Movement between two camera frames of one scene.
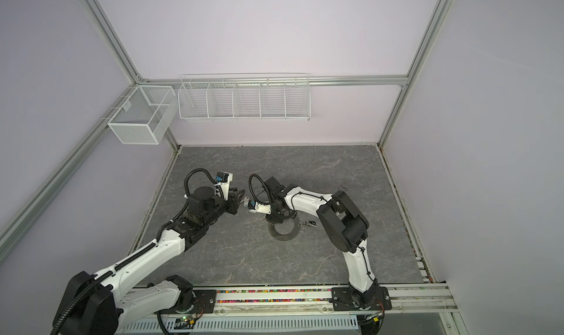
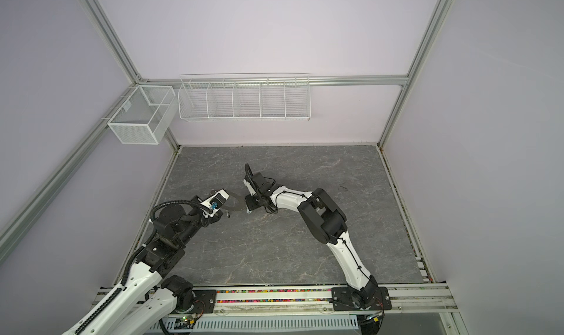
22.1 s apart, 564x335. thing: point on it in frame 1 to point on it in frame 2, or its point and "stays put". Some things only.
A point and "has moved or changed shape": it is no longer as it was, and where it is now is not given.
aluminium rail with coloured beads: [402, 298] stays put
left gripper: [233, 201] to [214, 220]
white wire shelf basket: [244, 97] stays put
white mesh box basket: [145, 115] stays put
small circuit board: [184, 322] stays put
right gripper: [272, 218] to [251, 205]
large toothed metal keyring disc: [286, 237] has moved or changed shape
